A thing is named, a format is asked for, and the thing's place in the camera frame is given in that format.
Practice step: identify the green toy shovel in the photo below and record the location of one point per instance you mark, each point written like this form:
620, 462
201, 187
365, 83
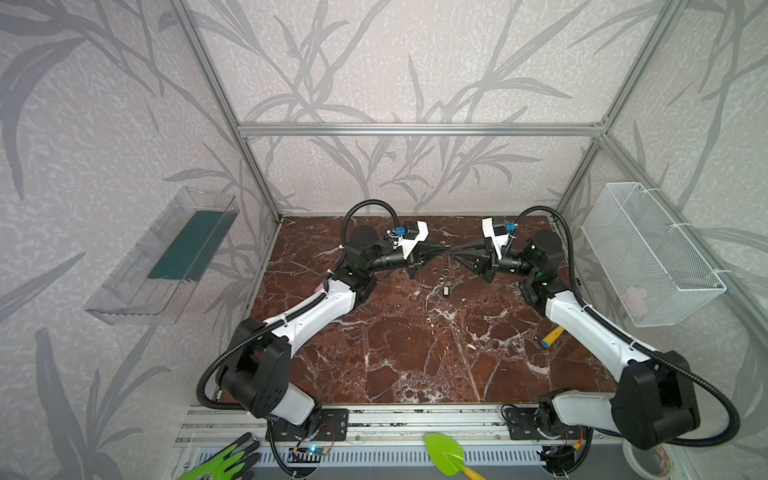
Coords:
447, 456

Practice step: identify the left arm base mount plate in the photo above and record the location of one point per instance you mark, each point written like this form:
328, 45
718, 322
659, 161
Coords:
324, 424

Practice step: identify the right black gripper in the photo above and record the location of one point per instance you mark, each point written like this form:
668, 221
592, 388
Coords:
489, 264

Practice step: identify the tape roll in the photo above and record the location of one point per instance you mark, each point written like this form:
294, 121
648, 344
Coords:
651, 464

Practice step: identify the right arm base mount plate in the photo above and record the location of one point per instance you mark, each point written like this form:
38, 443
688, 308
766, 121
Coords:
526, 423

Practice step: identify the pink object in basket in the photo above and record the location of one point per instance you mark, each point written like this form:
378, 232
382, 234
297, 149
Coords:
635, 301

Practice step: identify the clear plastic wall tray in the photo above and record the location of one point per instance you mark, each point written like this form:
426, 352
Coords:
152, 285

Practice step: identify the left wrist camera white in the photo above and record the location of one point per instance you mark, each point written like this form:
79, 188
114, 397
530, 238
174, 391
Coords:
408, 236

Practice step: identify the white wire mesh basket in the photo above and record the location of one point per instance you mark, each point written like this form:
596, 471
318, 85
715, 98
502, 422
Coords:
639, 244

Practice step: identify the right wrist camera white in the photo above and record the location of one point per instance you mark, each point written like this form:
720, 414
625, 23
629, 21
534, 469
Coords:
501, 233

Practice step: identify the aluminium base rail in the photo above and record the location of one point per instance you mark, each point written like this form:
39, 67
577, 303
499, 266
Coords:
383, 442

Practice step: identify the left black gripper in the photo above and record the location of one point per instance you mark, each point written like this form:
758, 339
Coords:
411, 260

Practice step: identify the blue toy rake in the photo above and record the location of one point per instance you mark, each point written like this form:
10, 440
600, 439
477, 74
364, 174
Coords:
552, 337

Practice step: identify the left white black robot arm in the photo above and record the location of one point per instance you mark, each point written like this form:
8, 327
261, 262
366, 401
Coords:
257, 368

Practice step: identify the green black work glove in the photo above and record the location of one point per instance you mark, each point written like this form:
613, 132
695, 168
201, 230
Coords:
236, 461

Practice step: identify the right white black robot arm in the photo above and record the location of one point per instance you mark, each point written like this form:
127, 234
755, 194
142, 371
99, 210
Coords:
653, 403

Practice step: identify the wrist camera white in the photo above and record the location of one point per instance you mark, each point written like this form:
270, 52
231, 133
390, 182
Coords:
408, 236
501, 233

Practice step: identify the aluminium frame crossbar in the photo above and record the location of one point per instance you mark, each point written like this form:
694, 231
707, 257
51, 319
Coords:
421, 129

